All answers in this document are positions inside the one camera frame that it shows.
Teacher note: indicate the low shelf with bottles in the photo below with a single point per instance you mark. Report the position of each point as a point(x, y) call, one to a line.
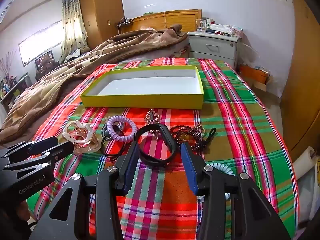
point(12, 92)

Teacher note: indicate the small bottles and packets clutter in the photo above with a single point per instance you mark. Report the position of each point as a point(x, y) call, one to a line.
point(225, 28)

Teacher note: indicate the wooden wardrobe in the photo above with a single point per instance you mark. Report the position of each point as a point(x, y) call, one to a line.
point(102, 12)

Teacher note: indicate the wooden door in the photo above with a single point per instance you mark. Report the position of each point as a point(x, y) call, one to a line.
point(305, 80)

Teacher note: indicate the small wall shelf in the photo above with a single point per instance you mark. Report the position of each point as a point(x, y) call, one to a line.
point(123, 22)

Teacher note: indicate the orange cardboard box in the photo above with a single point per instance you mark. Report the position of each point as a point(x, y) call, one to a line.
point(253, 75)

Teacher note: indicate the clear pink hair claw clip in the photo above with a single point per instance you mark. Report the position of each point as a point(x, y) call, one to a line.
point(82, 140)

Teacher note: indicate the bright window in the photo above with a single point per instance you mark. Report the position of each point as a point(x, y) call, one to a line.
point(40, 42)

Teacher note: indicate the white paper roll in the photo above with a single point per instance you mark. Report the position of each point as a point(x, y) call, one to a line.
point(303, 162)

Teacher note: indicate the red green plaid cloth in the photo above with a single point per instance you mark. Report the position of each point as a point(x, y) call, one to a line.
point(237, 130)

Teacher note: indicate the wooden headboard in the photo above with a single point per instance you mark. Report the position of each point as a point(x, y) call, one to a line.
point(175, 17)

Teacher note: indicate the yellow bag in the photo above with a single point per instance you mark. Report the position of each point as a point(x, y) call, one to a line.
point(318, 165)

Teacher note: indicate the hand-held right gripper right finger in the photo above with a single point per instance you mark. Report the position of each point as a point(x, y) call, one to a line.
point(190, 165)

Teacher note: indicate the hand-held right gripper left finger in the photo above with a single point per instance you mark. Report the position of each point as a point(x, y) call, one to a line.
point(130, 165)

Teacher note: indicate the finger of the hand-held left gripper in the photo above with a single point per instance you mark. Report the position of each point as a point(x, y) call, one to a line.
point(42, 145)
point(57, 155)

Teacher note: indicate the brown patterned blanket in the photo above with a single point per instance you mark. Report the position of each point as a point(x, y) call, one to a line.
point(75, 62)

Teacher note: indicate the dotted cream curtain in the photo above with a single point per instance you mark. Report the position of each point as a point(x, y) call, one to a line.
point(73, 25)

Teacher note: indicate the yellow-green shallow cardboard box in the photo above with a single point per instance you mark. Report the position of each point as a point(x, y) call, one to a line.
point(140, 102)

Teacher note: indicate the brown teddy bear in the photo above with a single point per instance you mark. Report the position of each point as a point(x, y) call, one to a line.
point(46, 61)

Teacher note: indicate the grey nightstand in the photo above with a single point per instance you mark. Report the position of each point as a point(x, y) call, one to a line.
point(212, 47)

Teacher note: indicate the black wristband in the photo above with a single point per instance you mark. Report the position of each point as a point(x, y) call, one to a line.
point(160, 128)

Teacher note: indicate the clear drinking glass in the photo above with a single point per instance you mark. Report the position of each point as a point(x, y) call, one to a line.
point(200, 26)

